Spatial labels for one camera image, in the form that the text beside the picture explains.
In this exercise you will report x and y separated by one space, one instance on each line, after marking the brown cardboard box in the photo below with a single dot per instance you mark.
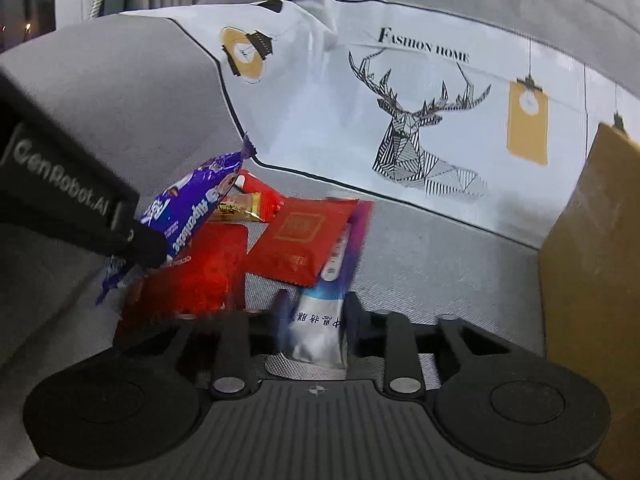
595 285

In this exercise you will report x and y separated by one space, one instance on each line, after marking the red square packet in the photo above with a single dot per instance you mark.
300 237

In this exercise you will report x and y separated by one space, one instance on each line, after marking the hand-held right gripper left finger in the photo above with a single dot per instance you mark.
232 350

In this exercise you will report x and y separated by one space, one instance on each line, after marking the small red gold candy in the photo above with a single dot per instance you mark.
250 202

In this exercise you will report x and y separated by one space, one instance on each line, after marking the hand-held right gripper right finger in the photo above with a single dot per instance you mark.
400 350

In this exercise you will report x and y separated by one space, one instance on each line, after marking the purple snack packet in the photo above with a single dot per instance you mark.
200 195

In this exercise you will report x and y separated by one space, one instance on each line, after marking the purple white sachet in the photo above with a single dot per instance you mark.
317 325

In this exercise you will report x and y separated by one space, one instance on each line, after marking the large red snack packet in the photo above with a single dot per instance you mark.
200 275

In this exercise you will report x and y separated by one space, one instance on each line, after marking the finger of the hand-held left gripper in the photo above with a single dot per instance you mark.
145 250

